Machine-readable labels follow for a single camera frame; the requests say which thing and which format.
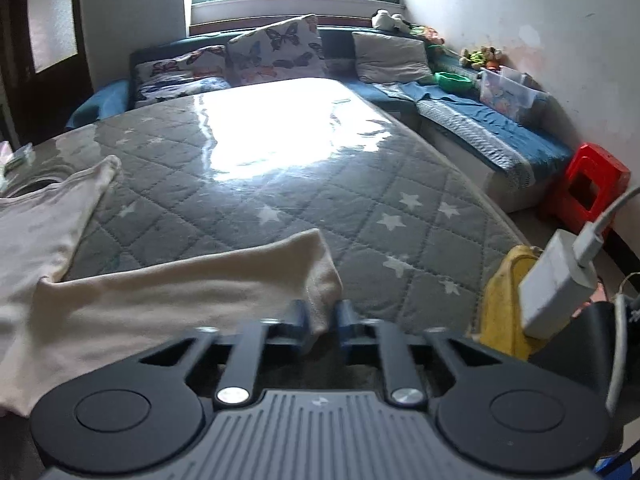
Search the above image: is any flat blue packet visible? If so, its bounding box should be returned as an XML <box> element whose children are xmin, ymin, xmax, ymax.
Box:
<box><xmin>4</xmin><ymin>145</ymin><xmax>34</xmax><ymax>171</ymax></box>

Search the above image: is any large butterfly print pillow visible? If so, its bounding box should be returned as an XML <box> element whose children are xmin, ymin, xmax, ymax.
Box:
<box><xmin>225</xmin><ymin>14</ymin><xmax>329</xmax><ymax>86</ymax></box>

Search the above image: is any plain grey pillow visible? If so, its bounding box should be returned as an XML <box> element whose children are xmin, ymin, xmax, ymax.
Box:
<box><xmin>351</xmin><ymin>31</ymin><xmax>436</xmax><ymax>86</ymax></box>

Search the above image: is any white charging cable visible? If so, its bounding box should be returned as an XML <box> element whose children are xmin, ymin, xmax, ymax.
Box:
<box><xmin>572</xmin><ymin>189</ymin><xmax>640</xmax><ymax>272</ymax></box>

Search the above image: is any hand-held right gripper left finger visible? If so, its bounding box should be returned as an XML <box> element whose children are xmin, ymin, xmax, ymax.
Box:
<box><xmin>136</xmin><ymin>299</ymin><xmax>321</xmax><ymax>407</ymax></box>

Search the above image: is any blue quilted sofa throw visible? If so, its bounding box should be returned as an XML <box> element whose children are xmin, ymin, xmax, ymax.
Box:
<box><xmin>370</xmin><ymin>80</ymin><xmax>576</xmax><ymax>192</ymax></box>

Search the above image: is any cream long-sleeve shirt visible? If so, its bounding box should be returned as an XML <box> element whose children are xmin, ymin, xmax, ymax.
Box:
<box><xmin>0</xmin><ymin>155</ymin><xmax>344</xmax><ymax>418</ymax></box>

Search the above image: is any dark wooden door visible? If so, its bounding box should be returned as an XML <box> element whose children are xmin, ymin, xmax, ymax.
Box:
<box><xmin>0</xmin><ymin>0</ymin><xmax>94</xmax><ymax>147</ymax></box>

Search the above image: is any built-in round cooktop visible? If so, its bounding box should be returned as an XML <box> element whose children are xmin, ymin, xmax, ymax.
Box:
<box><xmin>0</xmin><ymin>172</ymin><xmax>69</xmax><ymax>199</ymax></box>

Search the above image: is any blue and white print pillow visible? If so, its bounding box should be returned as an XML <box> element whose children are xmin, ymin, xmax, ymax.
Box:
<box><xmin>134</xmin><ymin>76</ymin><xmax>232</xmax><ymax>109</ymax></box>

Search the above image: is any clear plastic storage box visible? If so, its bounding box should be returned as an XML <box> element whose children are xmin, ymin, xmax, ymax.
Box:
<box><xmin>477</xmin><ymin>65</ymin><xmax>549</xmax><ymax>127</ymax></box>

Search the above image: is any white power adapter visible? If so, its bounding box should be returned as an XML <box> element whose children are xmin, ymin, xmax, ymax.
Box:
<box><xmin>517</xmin><ymin>229</ymin><xmax>599</xmax><ymax>341</ymax></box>

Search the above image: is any red plastic stool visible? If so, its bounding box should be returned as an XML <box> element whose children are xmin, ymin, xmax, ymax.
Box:
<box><xmin>542</xmin><ymin>142</ymin><xmax>632</xmax><ymax>239</ymax></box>

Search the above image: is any pile of small plush toys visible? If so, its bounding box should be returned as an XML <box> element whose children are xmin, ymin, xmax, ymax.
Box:
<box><xmin>459</xmin><ymin>46</ymin><xmax>504</xmax><ymax>70</ymax></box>

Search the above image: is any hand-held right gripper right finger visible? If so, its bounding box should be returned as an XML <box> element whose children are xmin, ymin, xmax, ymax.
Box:
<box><xmin>334</xmin><ymin>299</ymin><xmax>506</xmax><ymax>407</ymax></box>

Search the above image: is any blue corner sofa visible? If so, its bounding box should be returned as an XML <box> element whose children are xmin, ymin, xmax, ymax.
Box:
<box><xmin>65</xmin><ymin>25</ymin><xmax>576</xmax><ymax>213</ymax></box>

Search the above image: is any orange and green plush toy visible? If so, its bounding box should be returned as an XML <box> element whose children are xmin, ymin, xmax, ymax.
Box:
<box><xmin>414</xmin><ymin>25</ymin><xmax>447</xmax><ymax>46</ymax></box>

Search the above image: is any yellow cloth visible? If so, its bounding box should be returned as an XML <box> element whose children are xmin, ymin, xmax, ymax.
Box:
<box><xmin>480</xmin><ymin>245</ymin><xmax>545</xmax><ymax>362</ymax></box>

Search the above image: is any small butterfly print pillow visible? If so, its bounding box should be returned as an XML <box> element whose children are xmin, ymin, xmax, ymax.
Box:
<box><xmin>134</xmin><ymin>45</ymin><xmax>229</xmax><ymax>84</ymax></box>

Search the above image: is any white plush toy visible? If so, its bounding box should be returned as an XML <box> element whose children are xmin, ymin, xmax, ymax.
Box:
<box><xmin>371</xmin><ymin>9</ymin><xmax>412</xmax><ymax>31</ymax></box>

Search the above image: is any green plastic bowl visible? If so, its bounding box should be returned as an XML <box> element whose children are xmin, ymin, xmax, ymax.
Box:
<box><xmin>433</xmin><ymin>71</ymin><xmax>474</xmax><ymax>94</ymax></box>

